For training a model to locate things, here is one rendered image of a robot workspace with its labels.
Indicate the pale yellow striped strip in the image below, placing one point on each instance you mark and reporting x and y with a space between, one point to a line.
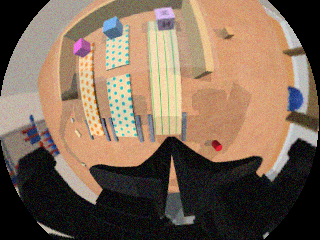
166 102

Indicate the cream strip with orange polka dots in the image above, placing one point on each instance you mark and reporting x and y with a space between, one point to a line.
91 111

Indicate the small tan cube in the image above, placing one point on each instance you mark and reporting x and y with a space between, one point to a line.
227 33

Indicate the tan open-top wooden box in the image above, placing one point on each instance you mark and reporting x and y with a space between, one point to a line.
112 39

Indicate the red cylinder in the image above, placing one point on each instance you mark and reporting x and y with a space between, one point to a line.
216 145

